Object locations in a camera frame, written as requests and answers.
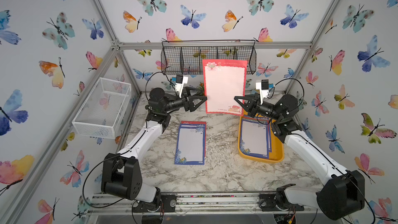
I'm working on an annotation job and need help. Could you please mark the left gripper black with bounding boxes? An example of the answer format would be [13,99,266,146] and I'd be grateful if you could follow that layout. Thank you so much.
[162,88,205,115]

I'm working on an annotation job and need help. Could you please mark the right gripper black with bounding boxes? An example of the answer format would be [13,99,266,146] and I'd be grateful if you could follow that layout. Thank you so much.
[237,95,285,125]

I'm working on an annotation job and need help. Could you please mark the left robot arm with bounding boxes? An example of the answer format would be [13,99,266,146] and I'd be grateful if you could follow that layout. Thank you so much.
[101,87,207,212]

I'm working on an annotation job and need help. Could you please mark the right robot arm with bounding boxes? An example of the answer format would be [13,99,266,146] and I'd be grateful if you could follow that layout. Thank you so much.
[234,93,365,220]

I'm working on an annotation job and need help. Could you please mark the blue stationery paper stack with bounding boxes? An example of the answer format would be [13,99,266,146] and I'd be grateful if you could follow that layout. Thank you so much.
[239,118,272,159]

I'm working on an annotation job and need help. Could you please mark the yellow storage tray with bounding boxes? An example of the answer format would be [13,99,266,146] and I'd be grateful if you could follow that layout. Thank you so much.
[237,115,284,164]

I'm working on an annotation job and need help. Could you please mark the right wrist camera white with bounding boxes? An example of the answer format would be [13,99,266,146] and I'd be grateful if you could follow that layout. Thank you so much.
[256,79,274,105]

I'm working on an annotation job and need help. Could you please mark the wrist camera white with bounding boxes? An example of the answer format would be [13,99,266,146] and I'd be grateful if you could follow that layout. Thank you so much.
[256,79,274,105]
[172,75,188,97]

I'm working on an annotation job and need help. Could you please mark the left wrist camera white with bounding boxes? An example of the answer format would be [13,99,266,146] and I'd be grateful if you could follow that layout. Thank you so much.
[172,75,188,97]

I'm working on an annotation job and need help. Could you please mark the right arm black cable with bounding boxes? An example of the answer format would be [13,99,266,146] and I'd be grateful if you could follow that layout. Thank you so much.
[257,77,377,224]

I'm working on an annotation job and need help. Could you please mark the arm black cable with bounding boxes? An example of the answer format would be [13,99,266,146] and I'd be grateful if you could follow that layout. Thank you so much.
[257,77,377,224]
[81,71,175,209]

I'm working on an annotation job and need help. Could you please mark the black wire wall basket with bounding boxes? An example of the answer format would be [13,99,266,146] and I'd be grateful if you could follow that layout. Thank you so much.
[160,40,257,75]

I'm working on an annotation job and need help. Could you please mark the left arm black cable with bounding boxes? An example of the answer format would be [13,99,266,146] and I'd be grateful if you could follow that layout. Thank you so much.
[81,71,175,209]

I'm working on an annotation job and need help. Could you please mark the white mesh wall basket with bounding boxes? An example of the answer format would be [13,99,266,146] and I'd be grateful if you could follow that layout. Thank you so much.
[72,77,132,139]

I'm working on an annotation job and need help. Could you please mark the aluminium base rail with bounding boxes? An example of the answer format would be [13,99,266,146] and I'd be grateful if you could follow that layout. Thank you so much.
[88,191,315,216]

